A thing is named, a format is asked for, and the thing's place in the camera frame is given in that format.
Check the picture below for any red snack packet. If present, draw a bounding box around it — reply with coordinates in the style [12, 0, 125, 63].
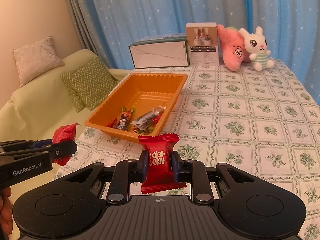
[52, 123, 79, 166]
[138, 133, 187, 194]

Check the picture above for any orange foil candy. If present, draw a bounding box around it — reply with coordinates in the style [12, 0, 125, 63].
[107, 118, 118, 128]

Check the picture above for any dark orange snack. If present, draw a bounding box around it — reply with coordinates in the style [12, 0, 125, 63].
[116, 107, 135, 131]

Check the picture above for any grey silver snack packet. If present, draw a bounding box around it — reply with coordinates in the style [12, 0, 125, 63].
[131, 106, 166, 122]

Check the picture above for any person's left hand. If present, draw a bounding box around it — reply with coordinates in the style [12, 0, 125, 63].
[0, 187, 13, 236]

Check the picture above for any light green sofa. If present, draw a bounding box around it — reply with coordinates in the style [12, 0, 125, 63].
[0, 49, 132, 143]

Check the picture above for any orange plastic tray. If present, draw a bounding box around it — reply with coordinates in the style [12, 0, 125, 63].
[85, 73, 188, 143]

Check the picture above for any green zigzag cushion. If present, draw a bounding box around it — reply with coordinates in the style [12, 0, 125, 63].
[61, 57, 117, 112]

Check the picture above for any grey beige cushion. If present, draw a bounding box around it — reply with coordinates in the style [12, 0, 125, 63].
[12, 36, 65, 87]

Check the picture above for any green floral tablecloth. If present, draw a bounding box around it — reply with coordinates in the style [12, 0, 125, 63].
[53, 58, 320, 240]

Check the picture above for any long white green box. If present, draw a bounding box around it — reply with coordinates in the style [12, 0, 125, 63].
[129, 33, 189, 69]

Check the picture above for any pink plush toy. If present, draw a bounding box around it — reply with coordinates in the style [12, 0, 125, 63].
[217, 24, 250, 72]

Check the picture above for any brown white product box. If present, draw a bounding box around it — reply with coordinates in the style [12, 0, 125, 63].
[185, 22, 219, 66]

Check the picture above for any white bunny plush toy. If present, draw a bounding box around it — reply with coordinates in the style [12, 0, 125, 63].
[239, 26, 274, 72]

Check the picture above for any blue star curtain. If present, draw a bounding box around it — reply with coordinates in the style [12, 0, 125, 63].
[67, 0, 319, 100]

